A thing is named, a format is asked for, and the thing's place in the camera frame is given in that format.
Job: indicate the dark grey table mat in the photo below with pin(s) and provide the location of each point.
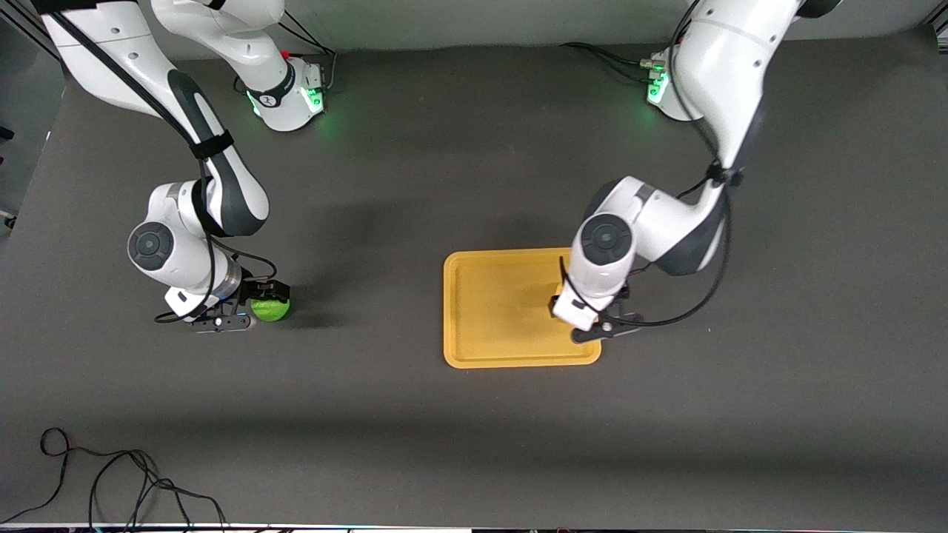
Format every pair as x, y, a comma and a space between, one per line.
444, 185

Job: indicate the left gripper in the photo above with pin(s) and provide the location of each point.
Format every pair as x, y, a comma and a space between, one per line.
552, 303

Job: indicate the orange plastic tray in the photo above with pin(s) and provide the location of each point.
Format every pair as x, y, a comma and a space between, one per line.
503, 311

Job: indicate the black aluminium frame rail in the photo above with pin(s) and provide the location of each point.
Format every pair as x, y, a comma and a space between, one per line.
26, 24

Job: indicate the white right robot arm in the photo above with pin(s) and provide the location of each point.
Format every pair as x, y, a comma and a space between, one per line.
222, 192

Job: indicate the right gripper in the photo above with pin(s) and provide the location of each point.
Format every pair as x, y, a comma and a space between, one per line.
249, 295

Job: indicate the green lime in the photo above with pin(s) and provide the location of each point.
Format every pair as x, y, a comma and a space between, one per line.
271, 310

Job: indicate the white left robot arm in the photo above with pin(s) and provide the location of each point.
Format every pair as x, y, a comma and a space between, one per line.
726, 81

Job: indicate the black table edge clamp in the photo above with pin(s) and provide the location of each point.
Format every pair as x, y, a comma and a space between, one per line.
6, 135

